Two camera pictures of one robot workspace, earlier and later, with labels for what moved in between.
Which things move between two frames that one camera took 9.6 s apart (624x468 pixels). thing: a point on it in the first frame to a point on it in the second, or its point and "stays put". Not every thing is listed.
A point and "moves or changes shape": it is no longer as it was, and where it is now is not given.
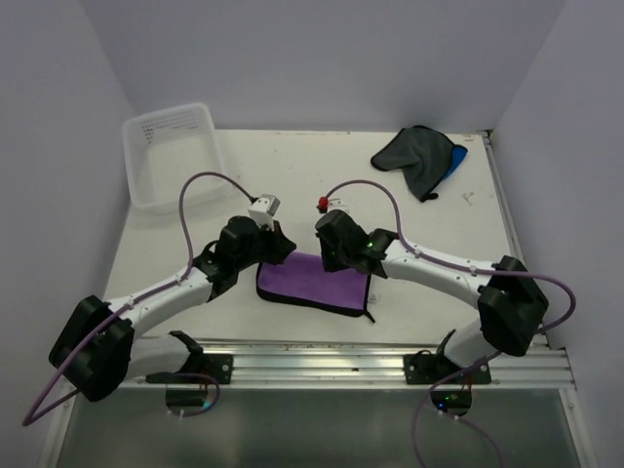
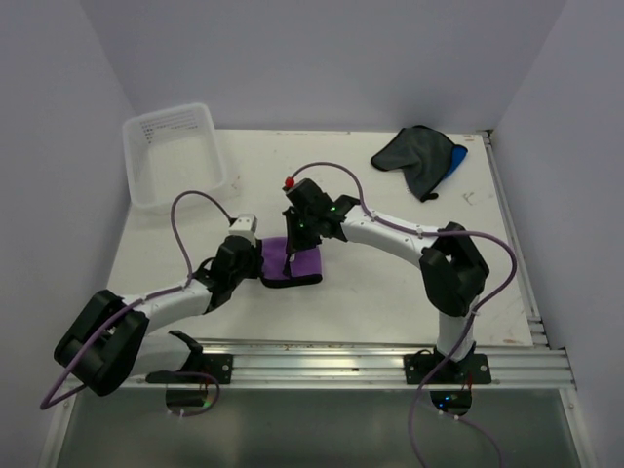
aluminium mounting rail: [379, 365] stays put
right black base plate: [426, 368] stays put
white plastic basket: [166, 146] stays put
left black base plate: [210, 370] stays put
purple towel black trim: [302, 279] moves or changes shape
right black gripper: [329, 264] to [296, 244]
